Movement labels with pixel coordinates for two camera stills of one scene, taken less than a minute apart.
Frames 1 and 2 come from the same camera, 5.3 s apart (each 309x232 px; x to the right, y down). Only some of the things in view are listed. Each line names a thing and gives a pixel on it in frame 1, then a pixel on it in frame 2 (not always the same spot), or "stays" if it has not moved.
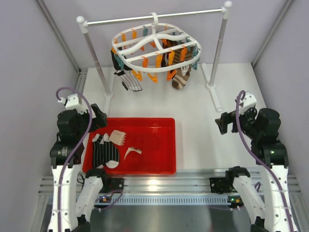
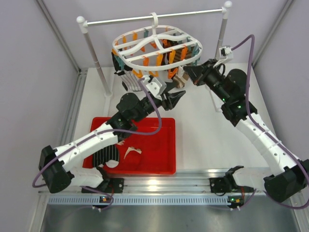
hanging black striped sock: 130,80 stays
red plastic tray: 155,137 stays
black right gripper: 225,118 -> 198,74
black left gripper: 100,121 -> 171,99
